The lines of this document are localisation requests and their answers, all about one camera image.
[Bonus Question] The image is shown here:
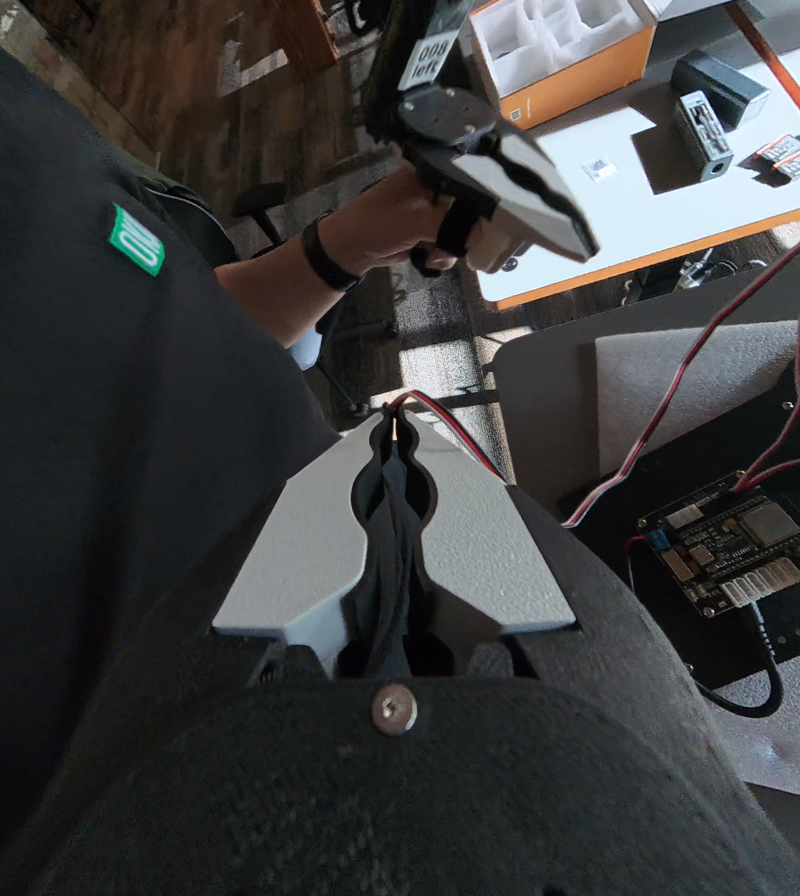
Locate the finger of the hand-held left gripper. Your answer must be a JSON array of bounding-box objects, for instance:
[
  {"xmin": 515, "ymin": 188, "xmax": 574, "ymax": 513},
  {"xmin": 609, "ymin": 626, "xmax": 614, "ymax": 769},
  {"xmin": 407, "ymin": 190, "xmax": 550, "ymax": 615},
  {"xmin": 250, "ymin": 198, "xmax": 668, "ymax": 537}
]
[
  {"xmin": 452, "ymin": 150, "xmax": 591, "ymax": 264},
  {"xmin": 492, "ymin": 129, "xmax": 600, "ymax": 259}
]

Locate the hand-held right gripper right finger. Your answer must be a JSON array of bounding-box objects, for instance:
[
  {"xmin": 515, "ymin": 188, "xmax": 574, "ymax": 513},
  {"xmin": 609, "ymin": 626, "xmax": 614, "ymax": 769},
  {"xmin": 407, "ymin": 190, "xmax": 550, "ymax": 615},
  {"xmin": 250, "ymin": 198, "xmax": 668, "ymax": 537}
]
[{"xmin": 400, "ymin": 410, "xmax": 577, "ymax": 674}]

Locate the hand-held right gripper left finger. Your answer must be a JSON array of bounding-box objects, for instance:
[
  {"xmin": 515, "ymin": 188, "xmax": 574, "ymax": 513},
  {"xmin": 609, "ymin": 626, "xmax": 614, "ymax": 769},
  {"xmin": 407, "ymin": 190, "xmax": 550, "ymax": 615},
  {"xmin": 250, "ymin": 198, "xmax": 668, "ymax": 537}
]
[{"xmin": 212, "ymin": 412, "xmax": 397, "ymax": 676}]

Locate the white desk with orange edge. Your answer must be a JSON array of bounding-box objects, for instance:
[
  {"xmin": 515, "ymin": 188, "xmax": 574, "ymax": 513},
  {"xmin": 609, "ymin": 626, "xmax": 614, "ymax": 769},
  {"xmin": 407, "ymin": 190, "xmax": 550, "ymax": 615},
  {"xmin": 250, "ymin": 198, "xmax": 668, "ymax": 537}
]
[{"xmin": 473, "ymin": 0, "xmax": 800, "ymax": 312}]

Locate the dark desk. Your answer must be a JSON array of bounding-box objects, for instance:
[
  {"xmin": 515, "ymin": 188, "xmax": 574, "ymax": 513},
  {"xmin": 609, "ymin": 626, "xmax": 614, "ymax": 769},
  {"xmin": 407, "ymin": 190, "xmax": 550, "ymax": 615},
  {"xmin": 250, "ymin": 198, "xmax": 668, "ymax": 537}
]
[{"xmin": 491, "ymin": 241, "xmax": 800, "ymax": 896}]

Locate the person's left hand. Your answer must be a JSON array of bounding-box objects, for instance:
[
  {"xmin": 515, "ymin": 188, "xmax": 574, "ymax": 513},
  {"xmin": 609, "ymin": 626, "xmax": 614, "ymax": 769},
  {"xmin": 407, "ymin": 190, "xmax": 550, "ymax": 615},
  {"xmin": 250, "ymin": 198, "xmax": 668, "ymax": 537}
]
[{"xmin": 340, "ymin": 167, "xmax": 470, "ymax": 279}]

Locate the orange cardboard box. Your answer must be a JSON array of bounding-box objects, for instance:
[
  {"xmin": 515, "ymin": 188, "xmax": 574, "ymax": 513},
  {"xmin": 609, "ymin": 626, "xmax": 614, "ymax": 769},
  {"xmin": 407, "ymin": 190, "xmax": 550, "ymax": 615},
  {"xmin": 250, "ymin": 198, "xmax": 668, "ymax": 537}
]
[{"xmin": 466, "ymin": 0, "xmax": 659, "ymax": 132}]

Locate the grey metal device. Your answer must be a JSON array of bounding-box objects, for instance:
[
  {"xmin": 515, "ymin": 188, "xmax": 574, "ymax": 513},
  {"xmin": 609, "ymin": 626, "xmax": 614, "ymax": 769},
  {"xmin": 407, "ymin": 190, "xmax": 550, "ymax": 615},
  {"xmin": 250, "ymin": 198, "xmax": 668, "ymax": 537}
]
[{"xmin": 676, "ymin": 90, "xmax": 735, "ymax": 183}]

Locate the black wrist band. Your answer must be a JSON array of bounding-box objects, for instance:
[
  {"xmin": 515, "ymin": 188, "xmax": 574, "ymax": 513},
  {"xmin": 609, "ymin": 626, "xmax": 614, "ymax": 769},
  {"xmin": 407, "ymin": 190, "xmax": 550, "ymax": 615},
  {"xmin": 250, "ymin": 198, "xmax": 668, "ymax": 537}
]
[{"xmin": 301, "ymin": 212, "xmax": 365, "ymax": 293}]

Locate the black office chair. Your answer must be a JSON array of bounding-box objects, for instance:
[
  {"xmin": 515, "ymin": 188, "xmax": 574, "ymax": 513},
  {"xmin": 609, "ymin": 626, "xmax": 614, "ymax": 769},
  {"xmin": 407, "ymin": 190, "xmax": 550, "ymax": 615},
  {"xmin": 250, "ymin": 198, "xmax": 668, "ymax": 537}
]
[{"xmin": 232, "ymin": 181, "xmax": 401, "ymax": 415}]

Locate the black rectangular box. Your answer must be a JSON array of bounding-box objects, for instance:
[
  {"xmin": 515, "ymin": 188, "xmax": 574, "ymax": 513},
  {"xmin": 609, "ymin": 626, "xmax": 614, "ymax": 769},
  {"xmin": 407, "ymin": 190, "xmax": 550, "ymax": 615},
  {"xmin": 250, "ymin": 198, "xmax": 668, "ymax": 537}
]
[{"xmin": 672, "ymin": 52, "xmax": 772, "ymax": 128}]

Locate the black controller circuit board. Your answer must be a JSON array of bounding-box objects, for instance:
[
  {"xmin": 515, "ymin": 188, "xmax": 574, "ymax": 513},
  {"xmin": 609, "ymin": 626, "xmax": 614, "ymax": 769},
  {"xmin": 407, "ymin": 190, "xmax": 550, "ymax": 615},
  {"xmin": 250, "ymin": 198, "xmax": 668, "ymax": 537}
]
[{"xmin": 638, "ymin": 472, "xmax": 800, "ymax": 617}]

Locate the grey foam sheet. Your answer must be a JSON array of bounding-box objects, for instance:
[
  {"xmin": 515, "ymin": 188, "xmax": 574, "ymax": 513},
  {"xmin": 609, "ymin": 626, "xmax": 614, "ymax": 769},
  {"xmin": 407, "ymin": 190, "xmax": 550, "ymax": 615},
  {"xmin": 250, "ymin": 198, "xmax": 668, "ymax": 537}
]
[{"xmin": 595, "ymin": 315, "xmax": 800, "ymax": 806}]

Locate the olive green cloth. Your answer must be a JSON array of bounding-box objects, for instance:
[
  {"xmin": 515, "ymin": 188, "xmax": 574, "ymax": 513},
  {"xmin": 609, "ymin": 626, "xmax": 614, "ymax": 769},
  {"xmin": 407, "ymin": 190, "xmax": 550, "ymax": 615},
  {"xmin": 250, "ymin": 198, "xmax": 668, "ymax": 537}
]
[{"xmin": 130, "ymin": 157, "xmax": 240, "ymax": 270}]

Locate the black power cable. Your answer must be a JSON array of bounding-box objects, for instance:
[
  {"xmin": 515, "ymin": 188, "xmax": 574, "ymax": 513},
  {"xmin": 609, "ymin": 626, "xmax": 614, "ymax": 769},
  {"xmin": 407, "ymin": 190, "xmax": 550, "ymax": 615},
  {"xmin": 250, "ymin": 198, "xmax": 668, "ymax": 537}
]
[{"xmin": 694, "ymin": 602, "xmax": 786, "ymax": 718}]

